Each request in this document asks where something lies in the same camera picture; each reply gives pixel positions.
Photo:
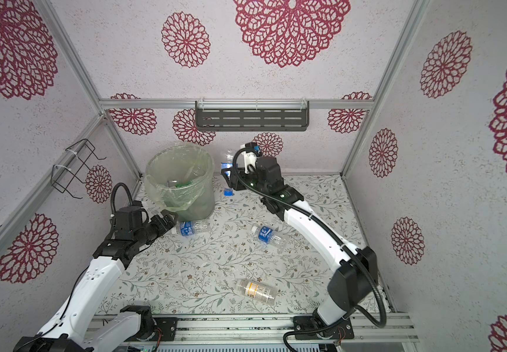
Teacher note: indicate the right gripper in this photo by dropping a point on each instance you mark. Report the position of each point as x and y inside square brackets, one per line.
[234, 178]

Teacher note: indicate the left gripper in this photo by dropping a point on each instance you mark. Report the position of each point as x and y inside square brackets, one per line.
[164, 227]

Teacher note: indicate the clear bottle blue label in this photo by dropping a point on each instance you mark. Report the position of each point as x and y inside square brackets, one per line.
[191, 228]

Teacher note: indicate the Pocari bottle blue cap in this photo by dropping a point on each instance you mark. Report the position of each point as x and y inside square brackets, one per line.
[226, 169]

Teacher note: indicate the Pocari bottle white cap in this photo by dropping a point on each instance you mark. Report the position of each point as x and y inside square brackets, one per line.
[270, 237]

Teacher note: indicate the clear bottle yellow label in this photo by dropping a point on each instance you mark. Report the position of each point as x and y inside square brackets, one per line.
[257, 291]

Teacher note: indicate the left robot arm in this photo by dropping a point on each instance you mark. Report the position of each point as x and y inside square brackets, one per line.
[66, 330]

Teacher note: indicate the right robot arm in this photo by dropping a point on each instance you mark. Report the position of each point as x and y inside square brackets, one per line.
[354, 283]

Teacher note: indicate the clear plastic bin liner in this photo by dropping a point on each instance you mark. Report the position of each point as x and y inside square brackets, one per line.
[174, 185]

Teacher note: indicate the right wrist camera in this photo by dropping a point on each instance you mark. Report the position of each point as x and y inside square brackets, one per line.
[253, 147]

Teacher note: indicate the grey slotted wall shelf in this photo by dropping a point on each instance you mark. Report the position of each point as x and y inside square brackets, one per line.
[248, 116]

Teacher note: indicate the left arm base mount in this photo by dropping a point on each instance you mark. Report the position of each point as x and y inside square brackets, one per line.
[161, 329]

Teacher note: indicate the black wire wall rack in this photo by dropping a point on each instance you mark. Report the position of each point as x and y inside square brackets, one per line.
[67, 172]

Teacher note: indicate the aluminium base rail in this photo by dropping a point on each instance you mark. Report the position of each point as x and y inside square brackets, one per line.
[270, 328]

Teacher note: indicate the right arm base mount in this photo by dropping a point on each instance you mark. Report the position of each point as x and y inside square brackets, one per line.
[311, 328]

